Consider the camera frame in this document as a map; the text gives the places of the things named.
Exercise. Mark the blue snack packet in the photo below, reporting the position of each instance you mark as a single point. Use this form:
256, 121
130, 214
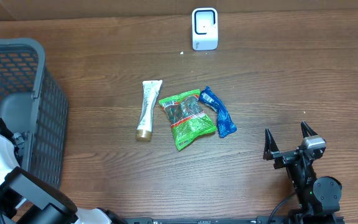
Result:
224, 121

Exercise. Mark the white tube gold cap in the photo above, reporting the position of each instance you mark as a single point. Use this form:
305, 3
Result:
151, 89

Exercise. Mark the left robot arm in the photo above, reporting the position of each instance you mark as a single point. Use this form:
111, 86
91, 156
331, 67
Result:
49, 205

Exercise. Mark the white barcode scanner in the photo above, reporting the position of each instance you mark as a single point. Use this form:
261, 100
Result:
204, 29

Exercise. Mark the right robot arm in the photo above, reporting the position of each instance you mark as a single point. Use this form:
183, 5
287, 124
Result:
318, 197

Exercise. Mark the green red snack bag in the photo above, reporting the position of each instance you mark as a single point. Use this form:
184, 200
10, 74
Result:
188, 120

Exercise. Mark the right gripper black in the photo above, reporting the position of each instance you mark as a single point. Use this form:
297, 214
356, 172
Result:
269, 150

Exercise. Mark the grey plastic mesh basket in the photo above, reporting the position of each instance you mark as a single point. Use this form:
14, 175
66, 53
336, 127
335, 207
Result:
33, 105

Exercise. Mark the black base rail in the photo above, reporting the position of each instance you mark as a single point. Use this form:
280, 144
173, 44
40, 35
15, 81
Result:
257, 220

